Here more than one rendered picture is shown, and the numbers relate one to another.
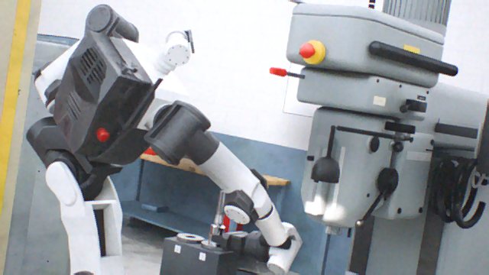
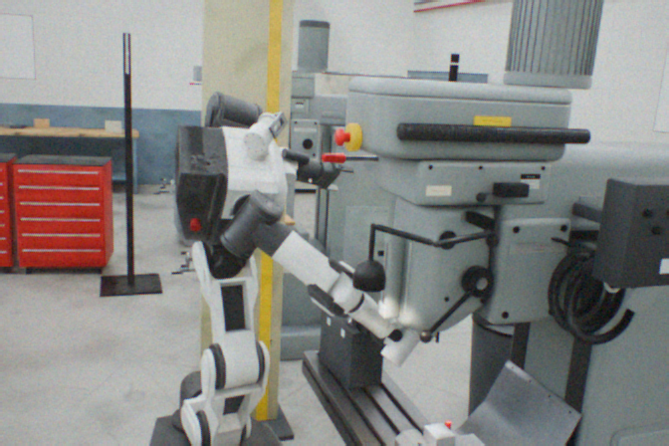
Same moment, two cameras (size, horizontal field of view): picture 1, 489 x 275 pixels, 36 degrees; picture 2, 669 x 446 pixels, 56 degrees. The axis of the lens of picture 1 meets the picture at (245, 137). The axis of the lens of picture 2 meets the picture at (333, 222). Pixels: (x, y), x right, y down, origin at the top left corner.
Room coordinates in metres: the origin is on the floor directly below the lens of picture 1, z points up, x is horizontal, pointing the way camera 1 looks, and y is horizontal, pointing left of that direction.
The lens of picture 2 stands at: (0.71, -0.80, 1.89)
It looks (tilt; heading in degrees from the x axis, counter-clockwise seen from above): 13 degrees down; 30
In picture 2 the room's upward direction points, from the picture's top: 3 degrees clockwise
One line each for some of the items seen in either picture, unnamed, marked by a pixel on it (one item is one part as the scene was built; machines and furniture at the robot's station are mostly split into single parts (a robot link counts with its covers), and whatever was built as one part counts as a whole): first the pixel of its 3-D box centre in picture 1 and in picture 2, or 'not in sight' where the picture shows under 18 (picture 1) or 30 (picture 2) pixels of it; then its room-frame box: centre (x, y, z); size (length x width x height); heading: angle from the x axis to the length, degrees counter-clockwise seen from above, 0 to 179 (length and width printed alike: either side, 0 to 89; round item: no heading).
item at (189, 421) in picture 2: not in sight; (216, 420); (2.23, 0.52, 0.68); 0.21 x 0.20 x 0.13; 58
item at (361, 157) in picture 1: (345, 167); (436, 261); (2.08, -0.29, 1.47); 0.21 x 0.19 x 0.32; 50
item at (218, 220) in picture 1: (221, 208); not in sight; (2.36, 0.04, 1.26); 0.03 x 0.03 x 0.11
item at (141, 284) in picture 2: not in sight; (128, 164); (4.29, 3.28, 1.06); 0.50 x 0.50 x 2.11; 50
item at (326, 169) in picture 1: (326, 168); (369, 273); (1.88, -0.22, 1.47); 0.07 x 0.07 x 0.06
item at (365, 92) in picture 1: (364, 95); (459, 174); (2.11, -0.32, 1.68); 0.34 x 0.24 x 0.10; 140
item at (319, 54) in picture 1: (313, 52); (352, 137); (1.90, -0.14, 1.76); 0.06 x 0.02 x 0.06; 50
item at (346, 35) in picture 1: (367, 47); (454, 117); (2.09, -0.30, 1.81); 0.47 x 0.26 x 0.16; 140
